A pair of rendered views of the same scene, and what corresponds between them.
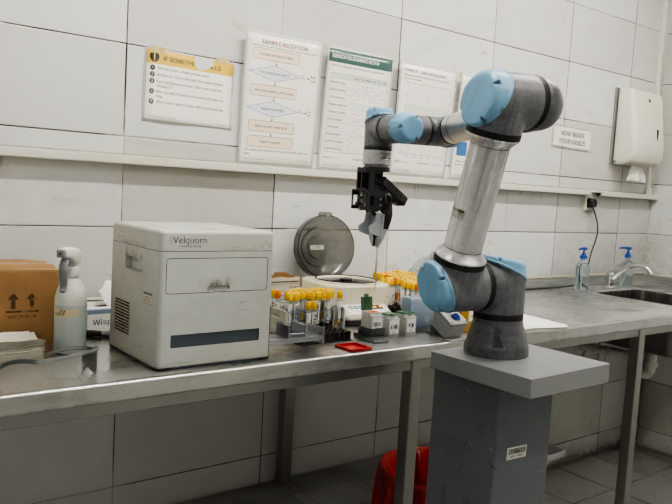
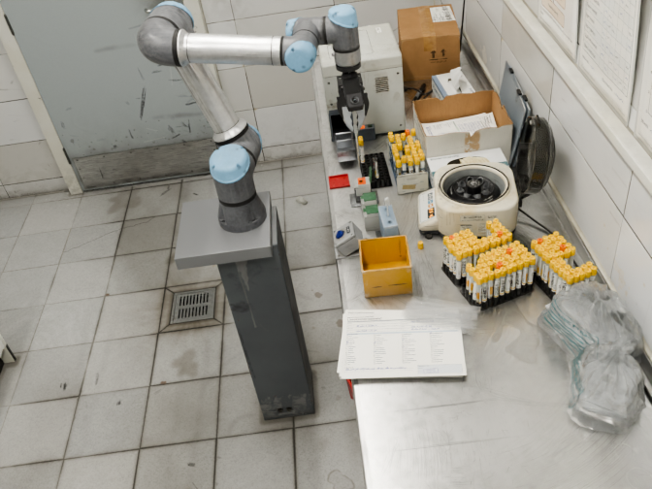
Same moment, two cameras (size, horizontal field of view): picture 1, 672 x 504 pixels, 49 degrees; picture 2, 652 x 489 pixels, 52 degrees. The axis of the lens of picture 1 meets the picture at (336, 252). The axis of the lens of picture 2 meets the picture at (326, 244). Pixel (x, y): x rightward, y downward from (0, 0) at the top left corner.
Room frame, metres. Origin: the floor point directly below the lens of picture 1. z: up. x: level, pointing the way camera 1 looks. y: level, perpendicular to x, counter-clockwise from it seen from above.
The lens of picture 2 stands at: (2.98, -1.53, 2.18)
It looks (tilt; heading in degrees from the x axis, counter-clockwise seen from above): 40 degrees down; 130
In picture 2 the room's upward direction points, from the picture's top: 9 degrees counter-clockwise
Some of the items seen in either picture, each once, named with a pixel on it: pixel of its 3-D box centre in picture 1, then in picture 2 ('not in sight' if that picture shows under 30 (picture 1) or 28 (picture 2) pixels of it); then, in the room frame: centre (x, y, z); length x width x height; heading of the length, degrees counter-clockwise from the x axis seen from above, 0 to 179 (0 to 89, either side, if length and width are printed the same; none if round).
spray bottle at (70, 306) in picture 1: (69, 300); not in sight; (1.63, 0.59, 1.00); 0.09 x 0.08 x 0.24; 38
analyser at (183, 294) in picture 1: (195, 289); (361, 82); (1.72, 0.33, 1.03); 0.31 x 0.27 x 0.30; 128
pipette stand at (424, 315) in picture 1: (417, 313); (388, 229); (2.16, -0.25, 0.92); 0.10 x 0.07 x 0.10; 130
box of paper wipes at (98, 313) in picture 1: (118, 302); (454, 85); (1.97, 0.58, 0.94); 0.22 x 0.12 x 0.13; 132
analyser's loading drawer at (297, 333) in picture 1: (282, 333); (343, 139); (1.76, 0.12, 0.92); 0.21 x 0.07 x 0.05; 128
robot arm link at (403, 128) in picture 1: (405, 129); (307, 34); (1.88, -0.16, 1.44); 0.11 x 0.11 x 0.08; 28
